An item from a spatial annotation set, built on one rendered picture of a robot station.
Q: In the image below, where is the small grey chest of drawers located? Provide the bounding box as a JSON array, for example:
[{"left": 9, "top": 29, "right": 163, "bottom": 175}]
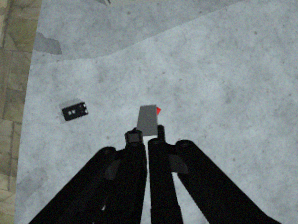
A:
[{"left": 104, "top": 0, "right": 169, "bottom": 7}]

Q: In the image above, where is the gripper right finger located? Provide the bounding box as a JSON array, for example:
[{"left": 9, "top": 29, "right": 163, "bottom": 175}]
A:
[{"left": 146, "top": 105, "right": 282, "bottom": 224}]

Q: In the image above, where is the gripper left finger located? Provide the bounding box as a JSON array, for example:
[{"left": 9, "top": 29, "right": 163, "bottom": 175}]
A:
[{"left": 29, "top": 105, "right": 149, "bottom": 224}]

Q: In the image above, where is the black nine-volt battery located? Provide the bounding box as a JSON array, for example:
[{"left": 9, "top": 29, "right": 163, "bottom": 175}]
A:
[{"left": 62, "top": 102, "right": 88, "bottom": 121}]

